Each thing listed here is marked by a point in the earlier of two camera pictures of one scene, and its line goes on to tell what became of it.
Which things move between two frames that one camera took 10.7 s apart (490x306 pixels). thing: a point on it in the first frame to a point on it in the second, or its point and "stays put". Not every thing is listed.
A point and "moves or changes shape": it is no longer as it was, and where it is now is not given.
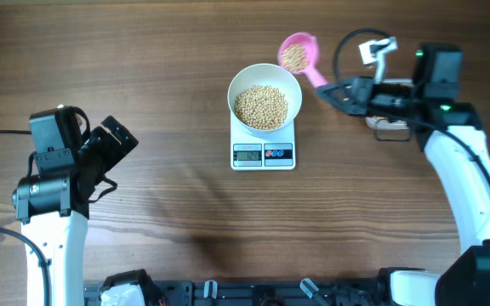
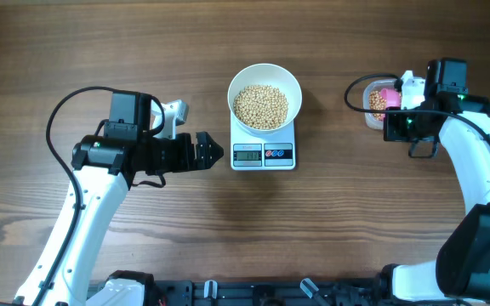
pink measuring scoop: x=298 y=53 moves or changes shape
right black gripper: x=356 y=100 to x=393 y=133
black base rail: x=134 y=287 stays put
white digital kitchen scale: x=262 y=150 stays put
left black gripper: x=101 y=138 to x=186 y=162
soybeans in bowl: x=261 y=107 stays put
